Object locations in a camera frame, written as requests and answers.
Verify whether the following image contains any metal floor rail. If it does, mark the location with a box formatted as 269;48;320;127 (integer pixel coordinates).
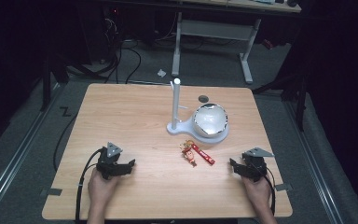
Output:
0;83;63;222
283;101;346;224

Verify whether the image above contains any shiny silver bowl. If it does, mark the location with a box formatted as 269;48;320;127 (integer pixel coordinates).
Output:
192;103;229;138

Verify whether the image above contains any white-legged wooden desk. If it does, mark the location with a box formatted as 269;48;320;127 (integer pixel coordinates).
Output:
171;0;303;85

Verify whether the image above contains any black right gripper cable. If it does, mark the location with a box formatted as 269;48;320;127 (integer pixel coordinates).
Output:
251;161;277;217

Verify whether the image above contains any black floor cable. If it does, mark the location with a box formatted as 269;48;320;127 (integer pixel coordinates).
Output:
52;112;79;173

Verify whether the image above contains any person's right hand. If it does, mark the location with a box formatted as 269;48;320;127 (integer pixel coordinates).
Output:
241;175;273;210

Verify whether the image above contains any grey tape strip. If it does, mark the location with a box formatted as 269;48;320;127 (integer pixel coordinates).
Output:
40;188;63;198
275;183;294;192

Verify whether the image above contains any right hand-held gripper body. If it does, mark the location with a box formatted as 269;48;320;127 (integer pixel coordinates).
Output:
241;147;276;183

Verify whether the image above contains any person's left hand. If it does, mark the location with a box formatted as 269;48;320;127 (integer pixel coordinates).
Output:
87;168;121;207

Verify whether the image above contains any tangle of black cables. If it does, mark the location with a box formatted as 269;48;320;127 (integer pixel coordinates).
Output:
101;12;143;85

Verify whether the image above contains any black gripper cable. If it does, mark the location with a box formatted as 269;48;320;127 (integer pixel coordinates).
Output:
75;147;106;224
251;161;277;217

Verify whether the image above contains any dark metal stand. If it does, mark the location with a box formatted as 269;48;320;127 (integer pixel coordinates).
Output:
251;73;309;133

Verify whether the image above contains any red cartoon figure keychain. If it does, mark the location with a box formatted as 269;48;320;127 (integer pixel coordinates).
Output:
180;139;216;168

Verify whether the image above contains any white stand with pole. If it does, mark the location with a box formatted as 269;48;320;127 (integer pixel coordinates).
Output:
166;77;230;145

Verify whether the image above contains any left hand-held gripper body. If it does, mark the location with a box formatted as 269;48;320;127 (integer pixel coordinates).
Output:
95;142;129;181

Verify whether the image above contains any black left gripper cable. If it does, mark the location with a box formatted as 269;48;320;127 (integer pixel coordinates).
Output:
75;147;106;224

